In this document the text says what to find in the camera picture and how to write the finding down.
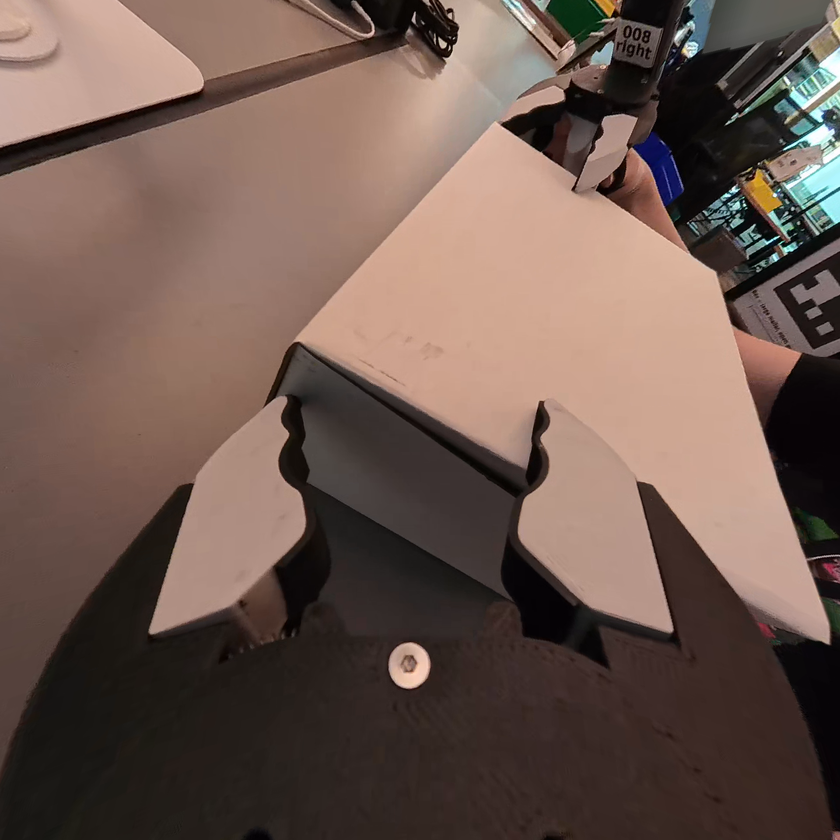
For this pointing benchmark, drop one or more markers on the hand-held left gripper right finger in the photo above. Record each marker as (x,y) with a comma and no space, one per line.
(590,525)

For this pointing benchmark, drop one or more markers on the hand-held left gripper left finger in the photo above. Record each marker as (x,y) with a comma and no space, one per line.
(229,525)

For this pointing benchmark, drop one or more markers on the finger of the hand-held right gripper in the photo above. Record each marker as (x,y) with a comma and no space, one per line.
(613,141)
(538,108)

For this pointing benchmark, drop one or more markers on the white cardboard box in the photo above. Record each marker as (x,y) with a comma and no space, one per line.
(525,295)

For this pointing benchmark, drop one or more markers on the person's right forearm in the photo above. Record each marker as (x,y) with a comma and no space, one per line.
(761,374)

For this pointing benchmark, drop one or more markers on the person's right hand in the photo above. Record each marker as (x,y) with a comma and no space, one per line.
(640,187)

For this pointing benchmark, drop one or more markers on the blue plastic bin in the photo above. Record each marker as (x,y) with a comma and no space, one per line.
(663,167)

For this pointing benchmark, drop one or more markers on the green plastic bin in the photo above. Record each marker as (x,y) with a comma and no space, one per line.
(581,16)

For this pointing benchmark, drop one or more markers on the person's printed clothing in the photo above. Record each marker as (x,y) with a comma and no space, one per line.
(823,558)

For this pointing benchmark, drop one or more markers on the large marker sign board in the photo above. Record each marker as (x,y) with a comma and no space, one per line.
(814,302)

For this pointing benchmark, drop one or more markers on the instruction sheet on white stand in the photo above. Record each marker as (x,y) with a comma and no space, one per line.
(98,85)

